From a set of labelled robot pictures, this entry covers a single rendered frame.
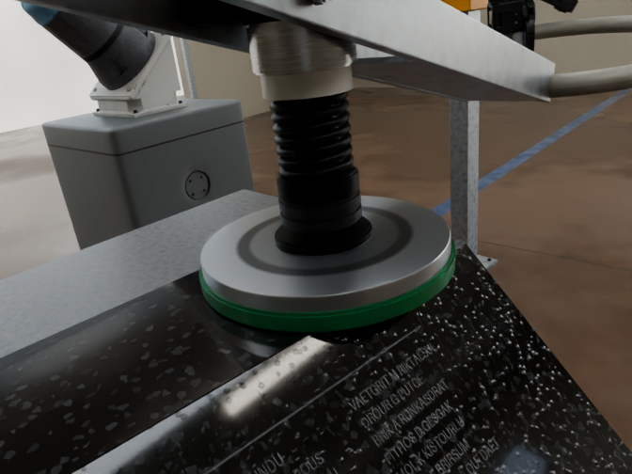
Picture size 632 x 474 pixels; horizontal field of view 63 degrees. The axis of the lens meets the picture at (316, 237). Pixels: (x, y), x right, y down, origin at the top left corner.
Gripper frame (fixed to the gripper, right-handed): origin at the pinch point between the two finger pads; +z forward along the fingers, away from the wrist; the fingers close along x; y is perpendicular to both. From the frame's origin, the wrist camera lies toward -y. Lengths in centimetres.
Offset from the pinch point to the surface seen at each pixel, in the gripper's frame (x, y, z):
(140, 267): 80, 51, -3
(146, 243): 74, 53, -3
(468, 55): 68, 19, -16
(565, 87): 47.1, 4.8, -6.3
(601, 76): 47.2, 0.7, -7.2
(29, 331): 90, 55, -4
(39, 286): 83, 59, -4
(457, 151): -80, 9, 44
